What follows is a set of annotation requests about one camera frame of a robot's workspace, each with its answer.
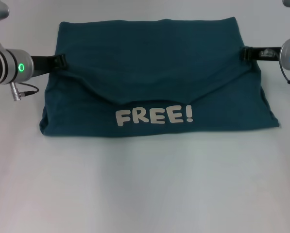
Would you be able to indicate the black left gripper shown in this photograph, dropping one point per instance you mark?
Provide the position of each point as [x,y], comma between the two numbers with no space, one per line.
[41,63]

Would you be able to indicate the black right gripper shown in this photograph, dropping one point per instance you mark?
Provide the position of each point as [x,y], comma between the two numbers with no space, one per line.
[266,53]

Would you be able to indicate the teal blue shirt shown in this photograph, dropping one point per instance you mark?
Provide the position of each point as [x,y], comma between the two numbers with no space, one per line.
[159,85]

